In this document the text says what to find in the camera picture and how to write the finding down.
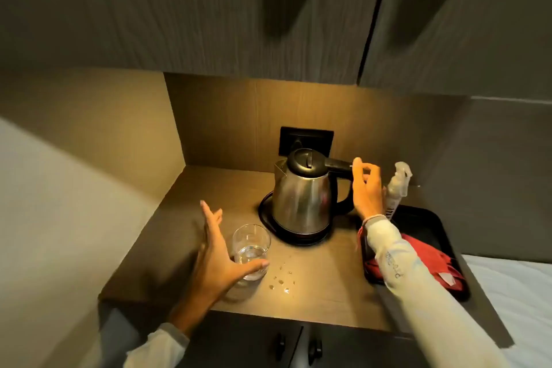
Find person's left hand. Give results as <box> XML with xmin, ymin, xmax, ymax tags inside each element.
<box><xmin>191</xmin><ymin>200</ymin><xmax>271</xmax><ymax>307</ymax></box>

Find person's right hand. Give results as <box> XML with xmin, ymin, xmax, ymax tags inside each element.
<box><xmin>352</xmin><ymin>157</ymin><xmax>385</xmax><ymax>221</ymax></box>

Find person's left forearm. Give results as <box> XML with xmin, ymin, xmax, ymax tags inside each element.
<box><xmin>124</xmin><ymin>294</ymin><xmax>216</xmax><ymax>368</ymax></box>

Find person's right forearm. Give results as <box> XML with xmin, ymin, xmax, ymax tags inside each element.
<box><xmin>363</xmin><ymin>214</ymin><xmax>511</xmax><ymax>368</ymax></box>

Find clear drinking glass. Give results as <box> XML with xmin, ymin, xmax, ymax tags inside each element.
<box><xmin>232</xmin><ymin>224</ymin><xmax>272</xmax><ymax>281</ymax></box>

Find water droplets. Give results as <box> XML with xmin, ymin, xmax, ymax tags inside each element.
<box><xmin>268</xmin><ymin>263</ymin><xmax>297</xmax><ymax>295</ymax></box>

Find clear spray bottle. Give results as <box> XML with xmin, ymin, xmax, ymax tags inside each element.
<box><xmin>385</xmin><ymin>161</ymin><xmax>413</xmax><ymax>221</ymax></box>

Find black kettle base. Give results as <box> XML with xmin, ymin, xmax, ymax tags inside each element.
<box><xmin>258</xmin><ymin>191</ymin><xmax>334</xmax><ymax>247</ymax></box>

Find stainless steel electric kettle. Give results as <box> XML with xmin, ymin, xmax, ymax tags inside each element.
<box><xmin>272</xmin><ymin>148</ymin><xmax>357</xmax><ymax>237</ymax></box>

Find dark lower cabinet door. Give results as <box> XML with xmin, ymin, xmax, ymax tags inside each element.
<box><xmin>297</xmin><ymin>324</ymin><xmax>434</xmax><ymax>368</ymax></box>
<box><xmin>98</xmin><ymin>300</ymin><xmax>303</xmax><ymax>368</ymax></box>

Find black plastic tray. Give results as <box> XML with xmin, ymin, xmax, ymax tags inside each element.
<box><xmin>360</xmin><ymin>205</ymin><xmax>472</xmax><ymax>303</ymax></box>

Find red cloth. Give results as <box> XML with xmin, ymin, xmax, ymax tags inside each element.
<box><xmin>357</xmin><ymin>227</ymin><xmax>469</xmax><ymax>294</ymax></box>

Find narrow grey upper cabinet door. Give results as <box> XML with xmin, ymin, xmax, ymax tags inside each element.
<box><xmin>359</xmin><ymin>0</ymin><xmax>552</xmax><ymax>101</ymax></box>

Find white bed sheet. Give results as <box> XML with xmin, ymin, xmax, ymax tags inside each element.
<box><xmin>461</xmin><ymin>253</ymin><xmax>552</xmax><ymax>368</ymax></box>

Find wide grey upper cabinet door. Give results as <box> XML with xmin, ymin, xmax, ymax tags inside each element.
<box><xmin>0</xmin><ymin>0</ymin><xmax>394</xmax><ymax>85</ymax></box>

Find black wall socket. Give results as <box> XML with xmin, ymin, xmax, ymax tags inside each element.
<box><xmin>278</xmin><ymin>126</ymin><xmax>335</xmax><ymax>160</ymax></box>

